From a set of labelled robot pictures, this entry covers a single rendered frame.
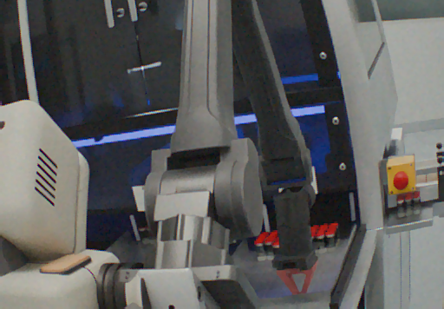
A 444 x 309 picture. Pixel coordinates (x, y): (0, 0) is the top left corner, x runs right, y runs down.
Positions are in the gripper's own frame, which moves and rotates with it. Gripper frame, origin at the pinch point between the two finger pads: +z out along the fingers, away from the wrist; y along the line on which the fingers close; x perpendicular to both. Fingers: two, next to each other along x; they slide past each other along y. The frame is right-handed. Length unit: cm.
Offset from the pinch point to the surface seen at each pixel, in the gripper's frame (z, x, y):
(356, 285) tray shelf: 1.8, -9.9, 6.7
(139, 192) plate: -17, 44, 34
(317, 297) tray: 0.4, -3.5, -0.9
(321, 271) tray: 0.3, -0.6, 16.6
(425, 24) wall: -75, -35, 490
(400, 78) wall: -27, 5, 497
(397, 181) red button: -13.5, -17.2, 31.1
